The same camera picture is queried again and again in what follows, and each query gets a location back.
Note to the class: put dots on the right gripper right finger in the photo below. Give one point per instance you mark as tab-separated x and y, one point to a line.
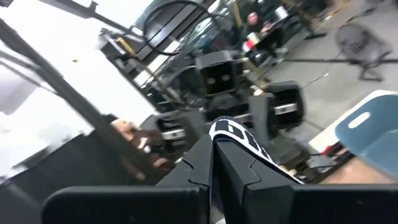
258	202

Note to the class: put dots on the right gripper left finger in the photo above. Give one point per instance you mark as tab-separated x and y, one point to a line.
180	202

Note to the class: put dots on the black Puma underwear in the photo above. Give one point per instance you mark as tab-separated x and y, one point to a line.
230	127

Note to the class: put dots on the teal plastic bin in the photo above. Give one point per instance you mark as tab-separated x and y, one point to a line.
373	137

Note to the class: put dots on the black equipment box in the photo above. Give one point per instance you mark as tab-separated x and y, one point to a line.
217	74

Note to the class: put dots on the person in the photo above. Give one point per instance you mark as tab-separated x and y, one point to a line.
253	21

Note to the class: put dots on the grey mesh office chair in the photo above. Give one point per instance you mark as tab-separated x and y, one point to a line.
360	46

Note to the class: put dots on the black aluminium rig frame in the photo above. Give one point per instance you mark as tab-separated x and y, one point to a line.
77	102

